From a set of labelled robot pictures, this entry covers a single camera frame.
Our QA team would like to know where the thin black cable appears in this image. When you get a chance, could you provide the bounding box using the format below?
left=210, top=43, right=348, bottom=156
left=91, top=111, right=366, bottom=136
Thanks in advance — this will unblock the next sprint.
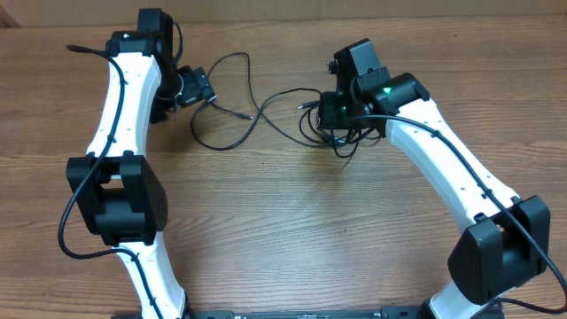
left=190, top=51, right=338, bottom=152

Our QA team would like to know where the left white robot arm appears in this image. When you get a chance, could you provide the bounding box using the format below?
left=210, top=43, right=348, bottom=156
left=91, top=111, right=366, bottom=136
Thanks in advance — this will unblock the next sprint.
left=58, top=8, right=216, bottom=318

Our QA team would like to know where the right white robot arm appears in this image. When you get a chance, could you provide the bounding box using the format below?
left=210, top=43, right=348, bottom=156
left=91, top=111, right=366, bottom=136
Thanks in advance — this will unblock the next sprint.
left=318, top=39, right=550, bottom=318

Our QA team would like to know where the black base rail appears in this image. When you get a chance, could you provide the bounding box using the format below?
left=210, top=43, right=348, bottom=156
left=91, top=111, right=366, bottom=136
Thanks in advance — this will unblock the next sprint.
left=110, top=305, right=506, bottom=319

